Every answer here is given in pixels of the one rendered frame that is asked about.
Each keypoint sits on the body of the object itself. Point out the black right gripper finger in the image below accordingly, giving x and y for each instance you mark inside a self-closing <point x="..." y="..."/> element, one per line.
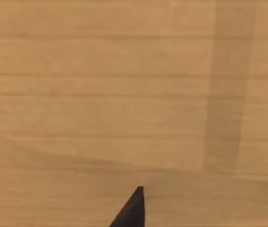
<point x="133" y="212"/>

